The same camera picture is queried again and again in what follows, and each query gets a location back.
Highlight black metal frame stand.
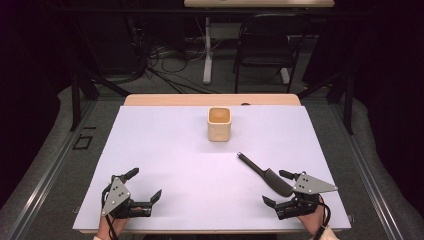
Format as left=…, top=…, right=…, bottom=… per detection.
left=297, top=64, right=355, bottom=136
left=69, top=64, right=132, bottom=133

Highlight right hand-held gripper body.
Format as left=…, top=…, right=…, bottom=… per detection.
left=274, top=171, right=339, bottom=221

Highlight black folding chair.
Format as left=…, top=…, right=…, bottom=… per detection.
left=232, top=12, right=313, bottom=95

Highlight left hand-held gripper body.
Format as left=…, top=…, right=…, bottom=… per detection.
left=101, top=174, right=153, bottom=220

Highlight aluminium floor rail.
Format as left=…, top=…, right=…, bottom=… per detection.
left=332, top=103, right=406, bottom=240
left=5, top=99, right=98, bottom=240

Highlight wooden table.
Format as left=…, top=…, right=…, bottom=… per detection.
left=78, top=93, right=345, bottom=235

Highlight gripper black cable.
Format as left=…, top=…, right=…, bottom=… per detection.
left=101, top=184, right=120, bottom=240
left=311, top=195, right=333, bottom=240

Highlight tangle of floor cables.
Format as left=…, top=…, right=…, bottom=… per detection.
left=126, top=15, right=219, bottom=95

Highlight white-legged desk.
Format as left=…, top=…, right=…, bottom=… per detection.
left=183, top=0, right=336, bottom=86

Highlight white table cover sheet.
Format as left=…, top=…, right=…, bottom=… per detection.
left=72, top=104, right=352, bottom=231

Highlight beige square utensil holder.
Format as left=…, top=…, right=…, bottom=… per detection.
left=206, top=106, right=233, bottom=143

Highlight person's left hand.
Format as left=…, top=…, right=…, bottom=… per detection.
left=96, top=207, right=145, bottom=240

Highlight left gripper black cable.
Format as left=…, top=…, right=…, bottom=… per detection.
left=101, top=184, right=120, bottom=240

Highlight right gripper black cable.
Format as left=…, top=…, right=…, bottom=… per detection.
left=311, top=195, right=333, bottom=240

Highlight person's right hand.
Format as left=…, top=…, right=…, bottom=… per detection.
left=297, top=205, right=330, bottom=237

